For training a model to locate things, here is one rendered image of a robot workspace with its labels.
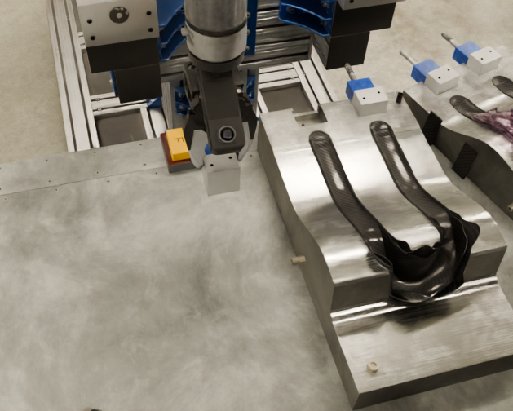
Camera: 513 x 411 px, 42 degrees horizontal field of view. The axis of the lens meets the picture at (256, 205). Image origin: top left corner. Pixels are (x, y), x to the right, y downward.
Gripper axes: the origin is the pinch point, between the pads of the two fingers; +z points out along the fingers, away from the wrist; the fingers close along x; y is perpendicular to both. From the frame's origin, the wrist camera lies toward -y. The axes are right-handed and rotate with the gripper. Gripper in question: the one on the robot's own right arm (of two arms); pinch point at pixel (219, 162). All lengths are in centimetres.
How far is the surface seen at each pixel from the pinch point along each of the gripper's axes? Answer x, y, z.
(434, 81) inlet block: -44.2, 16.4, 7.1
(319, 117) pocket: -21.1, 13.5, 8.5
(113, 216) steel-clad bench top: 16.9, 5.1, 15.0
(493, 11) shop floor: -151, 137, 95
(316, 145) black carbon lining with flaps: -17.7, 5.5, 6.5
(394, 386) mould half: -15.3, -35.7, 9.5
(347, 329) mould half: -11.8, -26.6, 8.8
